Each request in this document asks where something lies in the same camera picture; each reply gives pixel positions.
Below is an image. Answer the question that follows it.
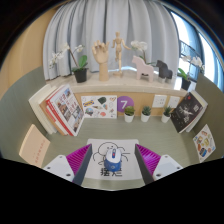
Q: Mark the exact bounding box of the black cover book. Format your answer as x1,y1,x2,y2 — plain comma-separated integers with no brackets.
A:
169,91,204,134

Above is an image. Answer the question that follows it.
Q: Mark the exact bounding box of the white wall socket plate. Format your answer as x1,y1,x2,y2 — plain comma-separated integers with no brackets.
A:
166,95,181,109
151,94,168,109

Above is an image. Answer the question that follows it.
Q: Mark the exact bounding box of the small succulent in white pot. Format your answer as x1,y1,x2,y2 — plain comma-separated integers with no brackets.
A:
140,105,152,123
160,105,173,124
123,105,136,124

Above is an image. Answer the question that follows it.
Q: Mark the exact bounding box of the purple round number sign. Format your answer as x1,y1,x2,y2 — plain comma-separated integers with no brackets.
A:
116,95,135,114

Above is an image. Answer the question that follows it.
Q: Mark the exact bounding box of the white sticker picture sheet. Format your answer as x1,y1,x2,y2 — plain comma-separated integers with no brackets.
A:
80,95,118,119

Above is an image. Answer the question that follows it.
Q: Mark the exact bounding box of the red-edged photo magazine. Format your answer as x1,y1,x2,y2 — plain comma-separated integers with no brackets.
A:
45,83,86,137

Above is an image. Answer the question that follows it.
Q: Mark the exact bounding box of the white cartoon-print mouse pad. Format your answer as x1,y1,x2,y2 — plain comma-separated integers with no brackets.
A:
84,138,144,181

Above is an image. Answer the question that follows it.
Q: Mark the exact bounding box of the pink wooden horse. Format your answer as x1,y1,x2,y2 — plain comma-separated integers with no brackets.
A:
131,55,155,83

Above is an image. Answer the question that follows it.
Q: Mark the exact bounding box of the blue and white computer mouse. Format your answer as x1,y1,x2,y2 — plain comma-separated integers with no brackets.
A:
103,147,123,173

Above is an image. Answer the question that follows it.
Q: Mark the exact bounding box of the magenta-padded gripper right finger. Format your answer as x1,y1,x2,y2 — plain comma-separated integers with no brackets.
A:
134,143,184,185

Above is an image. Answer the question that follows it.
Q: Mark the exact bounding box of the black wooden horse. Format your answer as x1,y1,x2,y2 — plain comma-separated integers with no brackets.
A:
155,59,174,84

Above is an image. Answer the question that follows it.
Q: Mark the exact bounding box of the white orchid behind pink horse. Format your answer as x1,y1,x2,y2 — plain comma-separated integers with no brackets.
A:
130,40,156,66

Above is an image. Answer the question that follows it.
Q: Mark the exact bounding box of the tan book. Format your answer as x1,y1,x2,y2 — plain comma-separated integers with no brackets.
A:
39,96,69,136

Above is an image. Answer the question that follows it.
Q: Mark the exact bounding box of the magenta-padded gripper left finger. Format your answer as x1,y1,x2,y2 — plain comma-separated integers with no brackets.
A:
43,143,93,186

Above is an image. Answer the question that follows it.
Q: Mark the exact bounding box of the grey curtain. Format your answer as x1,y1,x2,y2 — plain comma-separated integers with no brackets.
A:
42,0,181,81

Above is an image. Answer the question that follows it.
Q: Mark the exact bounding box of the wooden hand model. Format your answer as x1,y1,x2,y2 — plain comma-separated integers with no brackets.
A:
91,40,111,82

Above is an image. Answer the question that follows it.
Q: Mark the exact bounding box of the colourful sticker card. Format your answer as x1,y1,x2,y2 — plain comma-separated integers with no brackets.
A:
192,123,217,163

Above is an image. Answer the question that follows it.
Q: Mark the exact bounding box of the wooden artist mannequin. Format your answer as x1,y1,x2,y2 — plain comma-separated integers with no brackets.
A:
110,31,133,77

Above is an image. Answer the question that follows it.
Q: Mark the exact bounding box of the white orchid in black pot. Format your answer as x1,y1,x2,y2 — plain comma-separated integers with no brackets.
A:
48,43,89,84
176,54,204,91

